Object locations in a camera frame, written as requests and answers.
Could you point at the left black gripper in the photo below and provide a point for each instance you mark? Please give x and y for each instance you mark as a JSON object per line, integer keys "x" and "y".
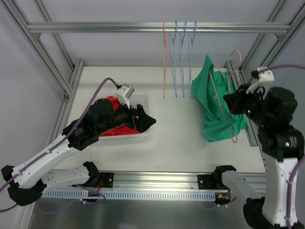
{"x": 137, "y": 118}

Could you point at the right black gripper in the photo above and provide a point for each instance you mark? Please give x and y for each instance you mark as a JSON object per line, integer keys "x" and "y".
{"x": 239, "y": 103}

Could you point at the red tank top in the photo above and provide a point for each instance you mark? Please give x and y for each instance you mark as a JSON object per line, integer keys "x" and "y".
{"x": 122, "y": 130}

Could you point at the green tank top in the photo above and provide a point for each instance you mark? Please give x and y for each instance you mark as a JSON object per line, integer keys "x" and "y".
{"x": 209, "y": 87}

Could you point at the light blue hanger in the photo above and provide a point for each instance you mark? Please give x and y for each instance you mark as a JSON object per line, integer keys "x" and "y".
{"x": 182, "y": 37}
{"x": 190, "y": 55}
{"x": 172, "y": 38}

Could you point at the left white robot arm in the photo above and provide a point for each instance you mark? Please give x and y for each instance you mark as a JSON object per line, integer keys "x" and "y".
{"x": 80, "y": 134}

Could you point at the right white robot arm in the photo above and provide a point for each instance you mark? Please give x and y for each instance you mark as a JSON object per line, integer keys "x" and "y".
{"x": 282, "y": 148}

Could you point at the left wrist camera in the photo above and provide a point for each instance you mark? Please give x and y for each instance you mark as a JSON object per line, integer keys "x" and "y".
{"x": 124, "y": 93}

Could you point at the aluminium front rail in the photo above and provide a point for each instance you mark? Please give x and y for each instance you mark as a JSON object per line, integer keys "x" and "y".
{"x": 155, "y": 179}

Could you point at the aluminium frame right post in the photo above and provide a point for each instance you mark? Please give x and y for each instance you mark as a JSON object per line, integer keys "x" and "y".
{"x": 274, "y": 48}

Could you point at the aluminium frame post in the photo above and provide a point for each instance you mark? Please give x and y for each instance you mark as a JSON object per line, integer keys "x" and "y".
{"x": 274, "y": 48}
{"x": 69, "y": 87}

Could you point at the white slotted cable duct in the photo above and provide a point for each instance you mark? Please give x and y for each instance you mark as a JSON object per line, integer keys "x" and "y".
{"x": 74, "y": 193}

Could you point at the aluminium hanging rail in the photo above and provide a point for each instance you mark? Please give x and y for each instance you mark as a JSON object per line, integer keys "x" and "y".
{"x": 139, "y": 27}

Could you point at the aluminium frame left post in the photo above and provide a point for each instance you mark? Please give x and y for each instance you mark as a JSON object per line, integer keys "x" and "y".
{"x": 69, "y": 87}

